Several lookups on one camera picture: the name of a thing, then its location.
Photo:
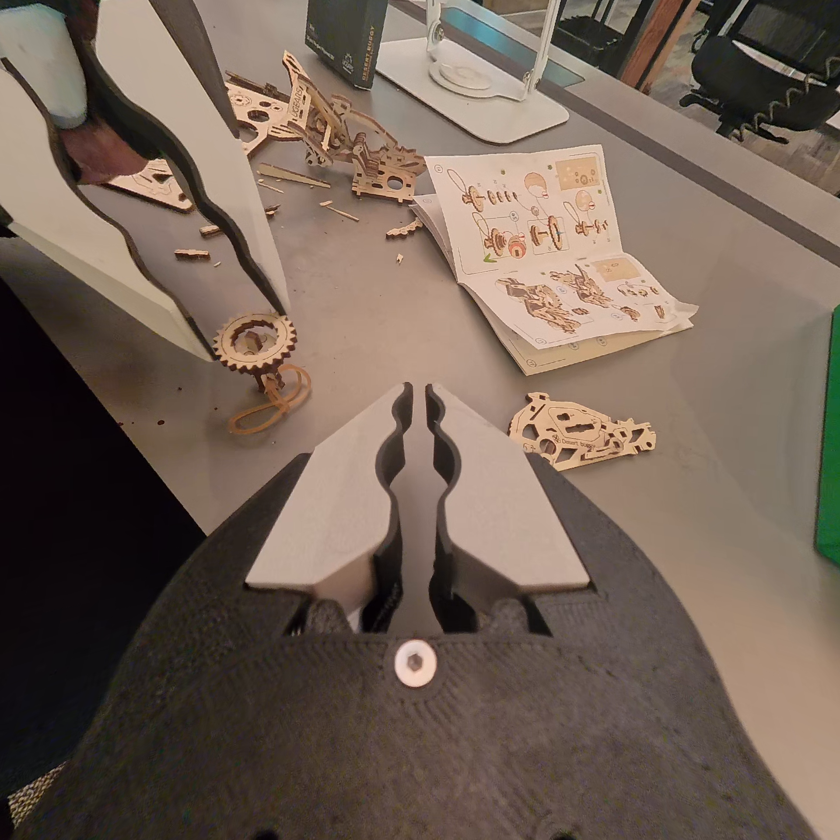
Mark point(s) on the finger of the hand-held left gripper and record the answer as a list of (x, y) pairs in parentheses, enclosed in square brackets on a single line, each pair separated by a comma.
[(210, 170), (65, 229)]

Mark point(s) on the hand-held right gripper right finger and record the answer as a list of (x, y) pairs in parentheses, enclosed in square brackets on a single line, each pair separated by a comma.
[(518, 525)]

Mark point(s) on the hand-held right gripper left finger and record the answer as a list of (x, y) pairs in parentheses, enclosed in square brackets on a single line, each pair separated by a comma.
[(321, 525)]

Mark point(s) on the tan rubber band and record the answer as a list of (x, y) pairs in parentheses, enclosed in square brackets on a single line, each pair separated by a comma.
[(295, 394)]

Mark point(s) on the small wooden gear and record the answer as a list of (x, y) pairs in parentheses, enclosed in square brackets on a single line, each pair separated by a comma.
[(253, 344)]

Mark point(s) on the dark green model box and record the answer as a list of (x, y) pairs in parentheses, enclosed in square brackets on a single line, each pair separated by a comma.
[(348, 46)]

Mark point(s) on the partly built wooden model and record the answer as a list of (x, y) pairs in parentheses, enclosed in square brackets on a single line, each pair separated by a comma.
[(367, 164)]

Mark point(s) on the person's left hand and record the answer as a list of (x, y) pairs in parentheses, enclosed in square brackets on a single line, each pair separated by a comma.
[(105, 154)]

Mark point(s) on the slotted flat wooden plate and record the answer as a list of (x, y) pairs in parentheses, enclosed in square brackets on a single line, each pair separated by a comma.
[(157, 190)]

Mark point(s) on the triangular wooden plate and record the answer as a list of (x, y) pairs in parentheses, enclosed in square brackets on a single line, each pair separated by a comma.
[(259, 128)]

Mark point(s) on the short notched wooden strip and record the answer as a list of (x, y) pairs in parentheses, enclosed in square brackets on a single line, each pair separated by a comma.
[(191, 254)]

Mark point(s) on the long wooden wedge piece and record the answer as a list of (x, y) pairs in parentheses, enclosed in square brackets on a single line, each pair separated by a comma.
[(295, 176)]

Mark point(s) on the flat wooden car body panel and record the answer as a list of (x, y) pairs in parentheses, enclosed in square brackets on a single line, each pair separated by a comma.
[(577, 433)]

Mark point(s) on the thin wooden stick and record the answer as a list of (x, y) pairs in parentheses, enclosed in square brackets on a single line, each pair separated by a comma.
[(340, 211)]

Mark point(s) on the wavy wooden strip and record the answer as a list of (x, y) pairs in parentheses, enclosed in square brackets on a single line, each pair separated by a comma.
[(403, 229)]

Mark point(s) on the open instruction booklet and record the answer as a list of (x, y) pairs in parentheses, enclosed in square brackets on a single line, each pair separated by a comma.
[(558, 262)]

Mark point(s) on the white document stand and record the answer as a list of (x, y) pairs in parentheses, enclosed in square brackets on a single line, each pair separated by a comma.
[(512, 111)]

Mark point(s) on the green plastic bin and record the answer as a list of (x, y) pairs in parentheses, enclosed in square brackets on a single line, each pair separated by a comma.
[(828, 433)]

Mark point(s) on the black office chair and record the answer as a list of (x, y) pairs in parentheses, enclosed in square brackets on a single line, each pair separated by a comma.
[(754, 65)]

